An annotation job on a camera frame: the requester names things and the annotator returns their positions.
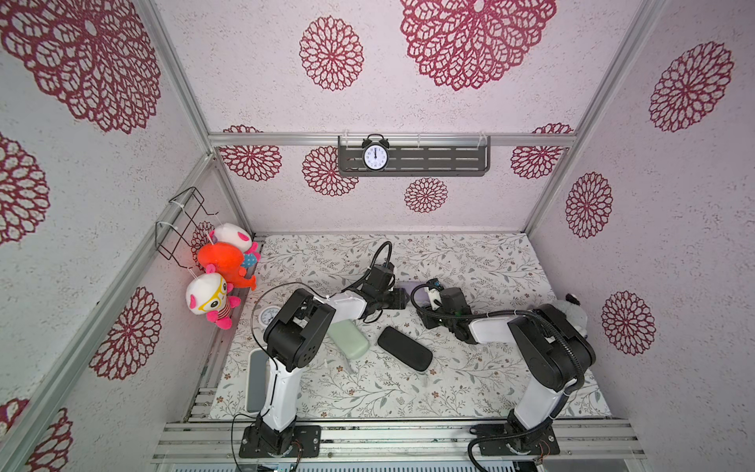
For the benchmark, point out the grey tray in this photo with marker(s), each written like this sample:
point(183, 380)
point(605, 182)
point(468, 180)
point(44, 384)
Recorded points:
point(256, 384)

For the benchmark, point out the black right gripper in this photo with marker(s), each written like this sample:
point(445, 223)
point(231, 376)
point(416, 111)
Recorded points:
point(426, 313)

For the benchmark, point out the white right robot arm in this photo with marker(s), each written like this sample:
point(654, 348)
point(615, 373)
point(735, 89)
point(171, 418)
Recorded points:
point(551, 339)

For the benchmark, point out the white table alarm clock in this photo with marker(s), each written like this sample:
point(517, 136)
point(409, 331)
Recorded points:
point(267, 315)

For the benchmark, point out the orange plush toy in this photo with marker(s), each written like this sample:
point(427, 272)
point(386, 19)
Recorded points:
point(226, 260)

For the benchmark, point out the black alarm clock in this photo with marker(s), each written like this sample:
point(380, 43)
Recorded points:
point(375, 152)

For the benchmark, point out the white pink plush doll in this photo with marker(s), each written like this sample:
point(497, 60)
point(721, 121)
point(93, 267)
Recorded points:
point(240, 239)

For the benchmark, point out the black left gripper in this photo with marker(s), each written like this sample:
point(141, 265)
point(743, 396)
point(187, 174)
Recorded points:
point(400, 302)

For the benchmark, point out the striped plush doll with glasses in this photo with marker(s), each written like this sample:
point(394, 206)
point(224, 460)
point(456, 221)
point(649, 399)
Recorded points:
point(209, 295)

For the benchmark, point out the mint green zippered umbrella case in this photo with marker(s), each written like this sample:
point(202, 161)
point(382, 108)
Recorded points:
point(349, 340)

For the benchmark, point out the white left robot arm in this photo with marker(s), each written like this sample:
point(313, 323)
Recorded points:
point(295, 335)

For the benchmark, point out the grey husky plush toy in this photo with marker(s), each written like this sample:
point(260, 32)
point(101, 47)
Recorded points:
point(574, 312)

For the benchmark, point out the black wire basket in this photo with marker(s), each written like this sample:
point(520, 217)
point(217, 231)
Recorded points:
point(173, 238)

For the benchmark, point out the grey wall shelf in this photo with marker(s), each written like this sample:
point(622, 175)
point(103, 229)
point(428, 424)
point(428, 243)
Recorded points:
point(420, 160)

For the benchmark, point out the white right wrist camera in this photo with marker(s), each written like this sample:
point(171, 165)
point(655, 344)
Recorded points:
point(433, 290)

